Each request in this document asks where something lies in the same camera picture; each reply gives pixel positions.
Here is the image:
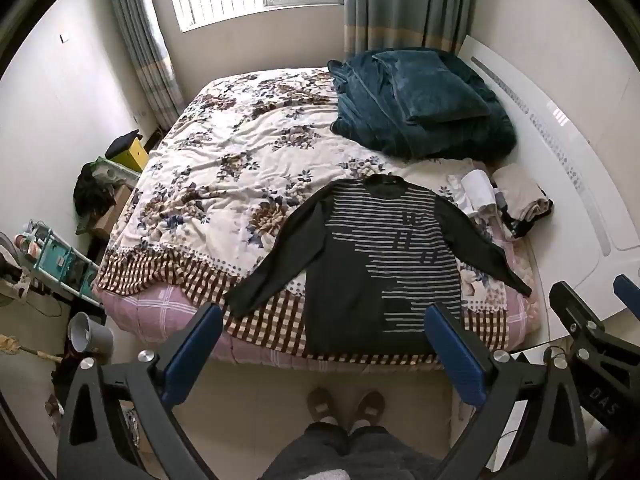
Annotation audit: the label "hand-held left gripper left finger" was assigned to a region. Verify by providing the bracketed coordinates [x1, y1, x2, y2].
[56, 302, 224, 480]

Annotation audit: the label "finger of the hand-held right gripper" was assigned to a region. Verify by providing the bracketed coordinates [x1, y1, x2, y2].
[614, 274, 640, 311]
[549, 281, 608, 348]

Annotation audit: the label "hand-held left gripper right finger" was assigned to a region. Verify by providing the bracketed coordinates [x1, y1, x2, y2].
[424, 302, 591, 480]

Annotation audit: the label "dark striped sweater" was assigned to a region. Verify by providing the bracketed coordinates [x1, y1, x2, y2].
[223, 174, 532, 361]

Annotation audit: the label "beige clothes with black trim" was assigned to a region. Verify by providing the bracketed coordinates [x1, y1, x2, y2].
[492, 164, 554, 241]

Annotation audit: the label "bed with pink plaid sheet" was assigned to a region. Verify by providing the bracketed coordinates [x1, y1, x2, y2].
[97, 280, 543, 372]

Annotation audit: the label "grey waste bin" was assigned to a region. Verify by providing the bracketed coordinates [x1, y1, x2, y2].
[67, 311, 115, 361]

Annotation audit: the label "person's right brown slipper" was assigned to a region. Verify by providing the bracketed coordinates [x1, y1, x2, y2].
[350, 391, 387, 431]

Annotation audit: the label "person's brown slipper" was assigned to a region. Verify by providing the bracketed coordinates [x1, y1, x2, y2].
[350, 391, 387, 431]
[306, 387, 346, 431]

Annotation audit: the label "person's left brown slipper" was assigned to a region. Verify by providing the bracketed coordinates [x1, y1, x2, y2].
[306, 387, 346, 431]

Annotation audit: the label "teal storage rack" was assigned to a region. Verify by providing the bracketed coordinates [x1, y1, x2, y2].
[15, 220, 101, 306]

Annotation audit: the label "cardboard box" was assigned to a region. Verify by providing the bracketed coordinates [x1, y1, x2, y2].
[92, 185, 133, 240]

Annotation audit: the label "white rolled cloth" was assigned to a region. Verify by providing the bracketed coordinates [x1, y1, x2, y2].
[447, 170, 498, 218]

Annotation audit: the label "person's grey trousers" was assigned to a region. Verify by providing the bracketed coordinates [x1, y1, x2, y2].
[260, 422, 446, 480]

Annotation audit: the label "white headboard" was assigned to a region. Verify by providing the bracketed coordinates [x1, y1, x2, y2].
[457, 35, 640, 321]

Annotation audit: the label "floral bed blanket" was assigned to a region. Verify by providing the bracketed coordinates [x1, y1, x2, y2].
[95, 67, 541, 366]

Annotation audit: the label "yellow box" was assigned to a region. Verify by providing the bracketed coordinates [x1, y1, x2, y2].
[111, 139, 149, 172]

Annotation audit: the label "black cloth item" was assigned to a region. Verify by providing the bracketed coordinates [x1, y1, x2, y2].
[105, 130, 141, 158]

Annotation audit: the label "teal plush blanket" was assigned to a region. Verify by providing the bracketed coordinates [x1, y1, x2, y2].
[327, 47, 517, 161]

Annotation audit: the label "teal plush pillow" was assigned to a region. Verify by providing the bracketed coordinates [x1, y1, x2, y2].
[372, 50, 492, 126]

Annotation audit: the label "grey-blue curtain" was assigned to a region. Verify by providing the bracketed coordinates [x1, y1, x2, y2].
[102, 0, 186, 131]
[344, 0, 478, 58]

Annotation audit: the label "wooden broom handle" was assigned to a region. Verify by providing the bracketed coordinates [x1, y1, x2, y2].
[0, 335, 63, 363]

